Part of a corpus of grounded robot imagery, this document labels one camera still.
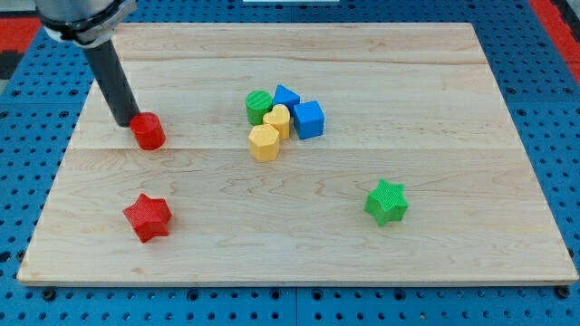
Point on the yellow hexagon block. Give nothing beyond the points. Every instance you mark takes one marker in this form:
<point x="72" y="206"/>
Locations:
<point x="264" y="142"/>

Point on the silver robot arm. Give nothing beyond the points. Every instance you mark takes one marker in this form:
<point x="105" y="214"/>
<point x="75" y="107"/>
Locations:
<point x="86" y="23"/>

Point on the blue triangular block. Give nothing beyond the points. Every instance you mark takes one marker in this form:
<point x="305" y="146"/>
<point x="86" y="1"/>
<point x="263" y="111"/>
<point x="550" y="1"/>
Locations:
<point x="286" y="97"/>

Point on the green cylinder block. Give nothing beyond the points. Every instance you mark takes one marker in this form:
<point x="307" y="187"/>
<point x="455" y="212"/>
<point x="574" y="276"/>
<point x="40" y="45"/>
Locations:
<point x="258" y="104"/>

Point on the blue cube block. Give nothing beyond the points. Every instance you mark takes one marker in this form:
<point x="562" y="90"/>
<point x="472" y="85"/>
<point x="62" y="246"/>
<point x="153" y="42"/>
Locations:
<point x="309" y="120"/>

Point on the red star block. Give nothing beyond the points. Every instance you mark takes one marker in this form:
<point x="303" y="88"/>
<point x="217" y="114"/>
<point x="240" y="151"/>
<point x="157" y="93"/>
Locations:
<point x="148" y="217"/>

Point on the green star block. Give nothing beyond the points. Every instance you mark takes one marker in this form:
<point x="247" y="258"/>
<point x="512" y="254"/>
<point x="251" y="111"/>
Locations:
<point x="387" y="202"/>

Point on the yellow heart block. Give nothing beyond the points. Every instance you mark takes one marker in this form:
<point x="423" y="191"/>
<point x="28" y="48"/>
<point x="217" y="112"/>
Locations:
<point x="279" y="117"/>

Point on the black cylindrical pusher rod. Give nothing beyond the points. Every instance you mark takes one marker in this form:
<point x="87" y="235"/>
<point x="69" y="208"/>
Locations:
<point x="111" y="78"/>

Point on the red cylinder block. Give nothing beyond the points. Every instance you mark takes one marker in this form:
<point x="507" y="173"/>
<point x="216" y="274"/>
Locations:
<point x="147" y="130"/>

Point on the light wooden board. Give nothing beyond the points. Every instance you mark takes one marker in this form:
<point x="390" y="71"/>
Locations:
<point x="415" y="104"/>

